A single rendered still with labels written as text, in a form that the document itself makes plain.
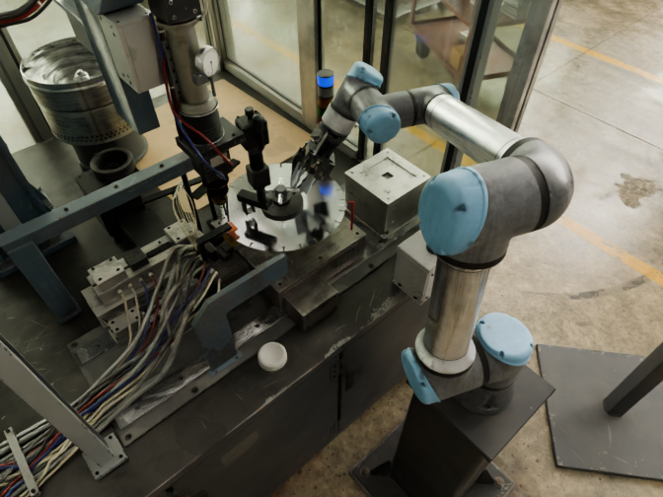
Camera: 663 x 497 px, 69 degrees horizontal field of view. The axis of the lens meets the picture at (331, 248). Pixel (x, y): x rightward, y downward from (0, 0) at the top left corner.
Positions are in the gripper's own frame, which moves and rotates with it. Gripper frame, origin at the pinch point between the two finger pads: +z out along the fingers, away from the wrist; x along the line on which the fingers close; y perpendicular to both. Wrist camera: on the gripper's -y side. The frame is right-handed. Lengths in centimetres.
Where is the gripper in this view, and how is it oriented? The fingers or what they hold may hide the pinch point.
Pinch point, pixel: (295, 188)
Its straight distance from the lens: 124.8
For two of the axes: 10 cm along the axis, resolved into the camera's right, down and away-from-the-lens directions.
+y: 0.1, 6.0, -8.0
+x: 8.7, 3.9, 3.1
